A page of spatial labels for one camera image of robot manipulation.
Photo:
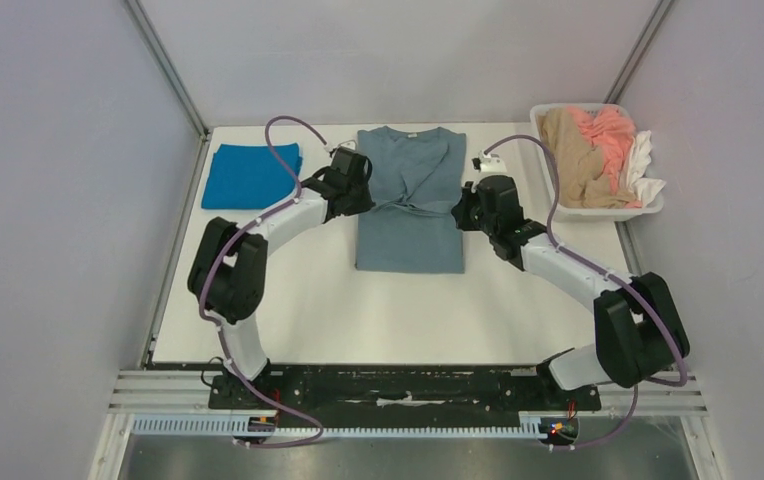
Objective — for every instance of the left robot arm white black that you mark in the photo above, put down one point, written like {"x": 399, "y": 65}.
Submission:
{"x": 229, "y": 269}

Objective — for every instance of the right aluminium frame post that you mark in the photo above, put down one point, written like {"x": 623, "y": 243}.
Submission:
{"x": 644, "y": 41}

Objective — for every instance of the pink t shirt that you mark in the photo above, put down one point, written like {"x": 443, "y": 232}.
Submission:
{"x": 612, "y": 134}

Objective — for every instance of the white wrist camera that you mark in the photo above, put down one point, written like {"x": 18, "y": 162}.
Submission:
{"x": 489, "y": 164}
{"x": 331, "y": 148}

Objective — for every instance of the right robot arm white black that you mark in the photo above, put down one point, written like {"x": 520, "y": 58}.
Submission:
{"x": 638, "y": 331}

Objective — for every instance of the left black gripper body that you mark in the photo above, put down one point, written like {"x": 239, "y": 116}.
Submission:
{"x": 360, "y": 200}

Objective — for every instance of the white slotted cable duct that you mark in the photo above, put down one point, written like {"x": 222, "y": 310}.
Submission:
{"x": 245, "y": 426}

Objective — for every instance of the white t shirt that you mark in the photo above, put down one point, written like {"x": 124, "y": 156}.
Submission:
{"x": 634, "y": 177}

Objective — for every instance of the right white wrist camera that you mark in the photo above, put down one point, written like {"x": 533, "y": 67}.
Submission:
{"x": 489, "y": 164}

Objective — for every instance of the grey-blue t shirt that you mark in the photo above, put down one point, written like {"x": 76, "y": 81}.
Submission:
{"x": 415, "y": 183}

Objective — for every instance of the aluminium frame post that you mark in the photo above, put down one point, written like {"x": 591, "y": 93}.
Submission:
{"x": 160, "y": 55}
{"x": 644, "y": 41}

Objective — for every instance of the left aluminium frame post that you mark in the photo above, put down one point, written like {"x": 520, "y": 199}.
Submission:
{"x": 160, "y": 55}

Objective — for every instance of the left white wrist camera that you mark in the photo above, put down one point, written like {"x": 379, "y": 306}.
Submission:
{"x": 331, "y": 148}

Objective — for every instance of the folded bright blue t shirt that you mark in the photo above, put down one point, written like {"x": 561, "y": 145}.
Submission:
{"x": 250, "y": 177}

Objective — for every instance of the beige t shirt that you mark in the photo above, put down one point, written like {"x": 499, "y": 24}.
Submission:
{"x": 576, "y": 161}

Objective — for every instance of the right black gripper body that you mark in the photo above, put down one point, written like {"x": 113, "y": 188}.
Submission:
{"x": 464, "y": 213}

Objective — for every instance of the white plastic laundry basket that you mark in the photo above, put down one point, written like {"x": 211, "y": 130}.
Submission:
{"x": 551, "y": 178}

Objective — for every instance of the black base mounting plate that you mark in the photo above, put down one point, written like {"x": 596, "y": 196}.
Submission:
{"x": 419, "y": 396}

